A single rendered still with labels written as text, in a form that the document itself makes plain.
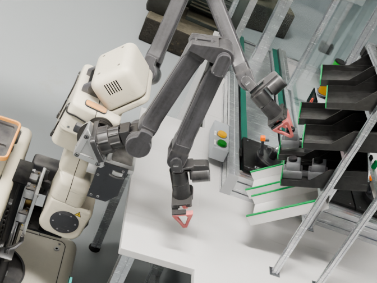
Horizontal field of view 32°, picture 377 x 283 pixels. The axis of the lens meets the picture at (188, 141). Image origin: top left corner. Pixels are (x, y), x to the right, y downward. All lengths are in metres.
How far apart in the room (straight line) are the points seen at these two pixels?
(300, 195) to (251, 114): 0.85
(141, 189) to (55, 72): 2.31
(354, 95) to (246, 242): 0.69
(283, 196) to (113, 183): 0.61
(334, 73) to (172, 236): 0.79
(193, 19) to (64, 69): 1.40
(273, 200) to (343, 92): 0.49
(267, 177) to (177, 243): 0.46
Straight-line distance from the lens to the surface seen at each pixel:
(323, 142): 2.15
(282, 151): 2.36
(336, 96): 2.12
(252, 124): 3.03
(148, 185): 2.47
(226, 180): 2.56
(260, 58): 3.64
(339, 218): 2.71
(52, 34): 5.09
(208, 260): 2.28
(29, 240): 2.92
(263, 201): 2.39
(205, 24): 5.60
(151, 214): 2.34
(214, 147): 2.65
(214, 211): 2.49
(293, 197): 2.35
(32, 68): 4.59
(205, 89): 1.87
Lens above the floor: 2.33
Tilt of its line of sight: 32 degrees down
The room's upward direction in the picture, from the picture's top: 25 degrees clockwise
